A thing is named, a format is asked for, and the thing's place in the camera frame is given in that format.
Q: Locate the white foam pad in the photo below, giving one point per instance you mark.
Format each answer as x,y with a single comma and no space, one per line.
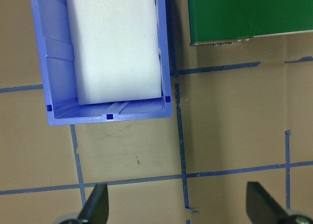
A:
115,50

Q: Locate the green conveyor belt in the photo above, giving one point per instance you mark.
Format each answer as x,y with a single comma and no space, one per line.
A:
249,13

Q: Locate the blue plastic storage bin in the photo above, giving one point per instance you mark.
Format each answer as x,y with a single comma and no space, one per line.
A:
56,62

